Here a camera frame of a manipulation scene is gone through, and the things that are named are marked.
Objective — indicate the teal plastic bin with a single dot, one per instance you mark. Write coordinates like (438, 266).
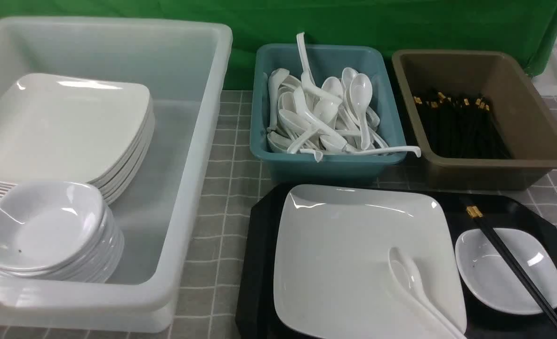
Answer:
(325, 61)

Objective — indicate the white spoon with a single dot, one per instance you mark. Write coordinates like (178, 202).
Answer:
(406, 276)

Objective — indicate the small white bowl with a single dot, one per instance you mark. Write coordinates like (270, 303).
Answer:
(492, 281)

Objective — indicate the white square rice plate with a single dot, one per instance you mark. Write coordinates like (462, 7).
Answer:
(331, 272)

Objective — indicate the green backdrop cloth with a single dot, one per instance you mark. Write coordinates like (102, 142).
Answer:
(523, 29)

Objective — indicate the pile of black chopsticks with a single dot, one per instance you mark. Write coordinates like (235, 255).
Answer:
(460, 126)

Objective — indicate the brown plastic bin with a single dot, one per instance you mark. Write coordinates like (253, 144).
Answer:
(523, 120)

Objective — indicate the pile of white spoons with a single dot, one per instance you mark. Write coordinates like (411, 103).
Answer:
(334, 118)

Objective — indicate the grey checked tablecloth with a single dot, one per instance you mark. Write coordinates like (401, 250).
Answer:
(234, 182)

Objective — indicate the stack of small white bowls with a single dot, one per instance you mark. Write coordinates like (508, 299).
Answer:
(58, 231)

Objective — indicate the stack of white square plates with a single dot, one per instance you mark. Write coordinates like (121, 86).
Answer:
(54, 127)

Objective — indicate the black chopsticks pair gold tip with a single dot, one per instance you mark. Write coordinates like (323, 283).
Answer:
(477, 216)

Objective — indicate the large translucent white tub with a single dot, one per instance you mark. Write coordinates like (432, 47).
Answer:
(183, 63)

